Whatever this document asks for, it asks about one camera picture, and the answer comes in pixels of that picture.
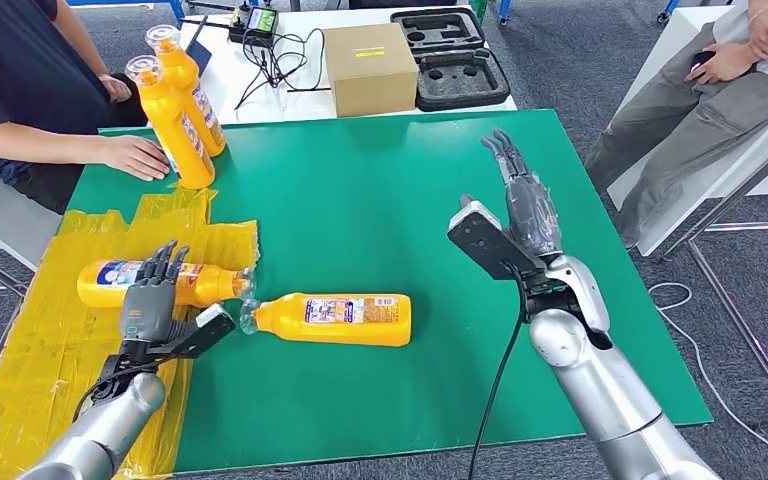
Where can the person's left hand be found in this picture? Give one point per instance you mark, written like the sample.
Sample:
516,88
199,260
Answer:
114,88
725,65

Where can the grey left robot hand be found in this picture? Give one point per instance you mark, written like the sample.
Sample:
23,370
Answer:
149,311

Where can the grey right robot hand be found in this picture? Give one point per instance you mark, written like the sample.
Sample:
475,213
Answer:
533,218

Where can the black phone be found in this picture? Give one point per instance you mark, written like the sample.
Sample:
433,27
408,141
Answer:
700,60

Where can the orange plastic bottle clear cap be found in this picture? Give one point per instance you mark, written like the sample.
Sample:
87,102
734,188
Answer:
188,73
102,285
331,329
172,132

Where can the person's left forearm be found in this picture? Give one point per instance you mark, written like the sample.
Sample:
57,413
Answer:
79,40

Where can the person's right forearm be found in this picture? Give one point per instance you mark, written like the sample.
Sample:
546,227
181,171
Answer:
33,139

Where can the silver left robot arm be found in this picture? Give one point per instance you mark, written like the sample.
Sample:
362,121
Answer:
99,430

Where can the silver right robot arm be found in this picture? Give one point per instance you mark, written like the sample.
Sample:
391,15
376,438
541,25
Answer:
609,397

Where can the person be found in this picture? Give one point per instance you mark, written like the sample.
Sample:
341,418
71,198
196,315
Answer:
20,79
682,126

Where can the dark blue tablet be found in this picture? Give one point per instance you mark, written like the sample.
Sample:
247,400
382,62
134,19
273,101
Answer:
202,56

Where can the yellow plastic sheet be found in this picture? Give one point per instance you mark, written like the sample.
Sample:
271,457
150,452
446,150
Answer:
59,358

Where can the white bench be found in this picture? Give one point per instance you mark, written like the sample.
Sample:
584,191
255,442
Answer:
722,179
0,215

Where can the white table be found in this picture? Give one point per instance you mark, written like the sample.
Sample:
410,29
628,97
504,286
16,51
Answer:
245,111

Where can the black foam case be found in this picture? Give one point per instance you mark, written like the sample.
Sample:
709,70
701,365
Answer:
459,84

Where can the black controller with green screen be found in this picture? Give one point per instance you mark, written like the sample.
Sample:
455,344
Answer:
259,21

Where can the green bin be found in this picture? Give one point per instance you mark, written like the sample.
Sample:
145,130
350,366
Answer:
479,6

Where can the brown cardboard box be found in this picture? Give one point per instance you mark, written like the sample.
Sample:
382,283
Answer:
369,71

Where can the black object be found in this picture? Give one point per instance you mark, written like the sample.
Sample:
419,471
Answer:
397,3

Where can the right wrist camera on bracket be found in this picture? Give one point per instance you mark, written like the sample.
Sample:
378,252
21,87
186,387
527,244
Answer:
486,245

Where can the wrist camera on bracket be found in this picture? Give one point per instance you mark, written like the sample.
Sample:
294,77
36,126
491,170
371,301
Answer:
208,331
486,245

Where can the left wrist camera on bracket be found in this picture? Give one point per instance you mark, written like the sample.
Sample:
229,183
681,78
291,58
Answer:
208,331

